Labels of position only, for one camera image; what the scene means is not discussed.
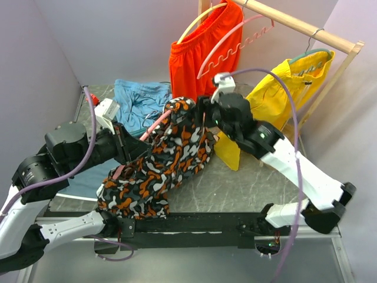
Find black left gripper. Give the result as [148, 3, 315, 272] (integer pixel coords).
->
[67, 119, 153, 175]

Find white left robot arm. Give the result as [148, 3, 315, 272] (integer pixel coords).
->
[1, 122, 151, 274]

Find teal cloth in basket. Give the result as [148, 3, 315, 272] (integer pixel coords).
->
[60, 160, 120, 198]

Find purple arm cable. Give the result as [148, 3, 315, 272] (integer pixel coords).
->
[0, 85, 135, 262]
[223, 67, 307, 283]

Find light blue shorts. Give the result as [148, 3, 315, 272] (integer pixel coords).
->
[113, 79, 172, 137]

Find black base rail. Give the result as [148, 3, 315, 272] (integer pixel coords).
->
[105, 212, 290, 249]

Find teal green hanger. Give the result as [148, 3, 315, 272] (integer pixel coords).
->
[288, 28, 332, 64]

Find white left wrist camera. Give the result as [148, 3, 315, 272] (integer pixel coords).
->
[90, 94, 120, 134]

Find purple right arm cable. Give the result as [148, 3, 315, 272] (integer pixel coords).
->
[223, 67, 307, 283]

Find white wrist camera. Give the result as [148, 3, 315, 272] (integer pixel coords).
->
[90, 94, 120, 134]
[210, 73, 236, 104]

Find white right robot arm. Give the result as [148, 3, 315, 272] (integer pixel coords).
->
[196, 93, 356, 235]

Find white perforated laundry basket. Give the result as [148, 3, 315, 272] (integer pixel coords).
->
[56, 193, 97, 202]

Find camouflage orange black shorts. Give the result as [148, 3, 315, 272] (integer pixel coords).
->
[97, 97, 216, 219]

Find pink wavy hanger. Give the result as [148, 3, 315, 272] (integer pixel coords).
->
[196, 14, 275, 79]
[112, 110, 171, 180]

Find yellow shorts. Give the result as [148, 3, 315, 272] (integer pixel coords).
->
[214, 50, 335, 171]

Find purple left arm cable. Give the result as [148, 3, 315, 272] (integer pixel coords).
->
[0, 85, 135, 262]

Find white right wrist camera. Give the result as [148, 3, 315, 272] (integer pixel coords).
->
[210, 73, 236, 104]

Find cream yellow hanger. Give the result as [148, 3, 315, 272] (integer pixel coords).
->
[177, 3, 227, 44]

